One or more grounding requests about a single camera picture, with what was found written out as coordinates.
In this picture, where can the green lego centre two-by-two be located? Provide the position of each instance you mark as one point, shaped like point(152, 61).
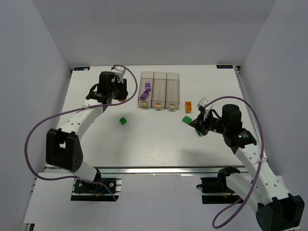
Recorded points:
point(187, 120)

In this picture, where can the purple small lego brick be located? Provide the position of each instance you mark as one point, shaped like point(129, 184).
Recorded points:
point(148, 87)

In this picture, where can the aluminium front rail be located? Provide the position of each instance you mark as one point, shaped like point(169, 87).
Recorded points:
point(159, 170)

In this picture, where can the right blue corner label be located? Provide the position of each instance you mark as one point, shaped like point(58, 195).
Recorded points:
point(224, 66)

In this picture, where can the orange curved lego brick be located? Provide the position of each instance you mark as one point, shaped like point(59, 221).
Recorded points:
point(188, 107)

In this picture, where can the left blue corner label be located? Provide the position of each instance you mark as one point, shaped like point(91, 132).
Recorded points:
point(81, 68)

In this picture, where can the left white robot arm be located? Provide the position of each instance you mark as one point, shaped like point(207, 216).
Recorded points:
point(63, 148)

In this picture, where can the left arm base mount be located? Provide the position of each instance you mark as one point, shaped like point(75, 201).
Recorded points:
point(89, 192)

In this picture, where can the purple long lego brick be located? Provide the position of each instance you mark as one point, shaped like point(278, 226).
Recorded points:
point(144, 95)

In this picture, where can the green lego left side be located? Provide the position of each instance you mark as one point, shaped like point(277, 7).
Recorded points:
point(123, 120)

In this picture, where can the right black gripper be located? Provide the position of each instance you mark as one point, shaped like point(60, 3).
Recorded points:
point(202, 124)

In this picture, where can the blue corner label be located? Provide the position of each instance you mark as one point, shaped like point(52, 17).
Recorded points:
point(81, 68)
point(224, 66)

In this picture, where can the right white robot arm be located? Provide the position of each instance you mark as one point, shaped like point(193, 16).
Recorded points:
point(276, 209)

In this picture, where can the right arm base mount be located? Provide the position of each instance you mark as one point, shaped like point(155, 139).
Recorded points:
point(215, 191)

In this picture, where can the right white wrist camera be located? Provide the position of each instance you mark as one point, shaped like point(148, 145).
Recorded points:
point(204, 106)

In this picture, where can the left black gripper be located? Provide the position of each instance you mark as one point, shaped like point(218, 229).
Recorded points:
point(122, 89)

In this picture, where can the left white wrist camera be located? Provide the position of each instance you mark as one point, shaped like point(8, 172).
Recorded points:
point(119, 72)

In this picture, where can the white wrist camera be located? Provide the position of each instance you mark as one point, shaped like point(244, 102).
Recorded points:
point(119, 72)
point(204, 106)

